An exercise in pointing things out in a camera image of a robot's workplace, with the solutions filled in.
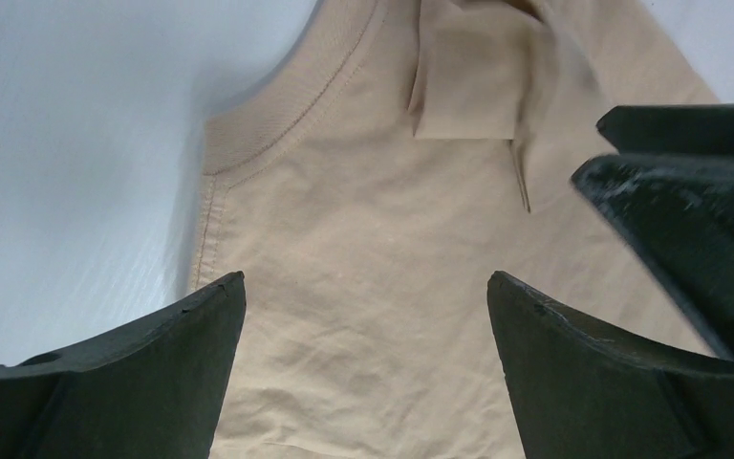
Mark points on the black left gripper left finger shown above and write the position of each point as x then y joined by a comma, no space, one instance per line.
151,388

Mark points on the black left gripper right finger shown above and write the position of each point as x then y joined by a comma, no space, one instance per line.
581,387

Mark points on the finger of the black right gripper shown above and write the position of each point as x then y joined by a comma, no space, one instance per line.
699,130
676,212

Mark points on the beige t-shirt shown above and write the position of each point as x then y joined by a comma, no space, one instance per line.
408,151

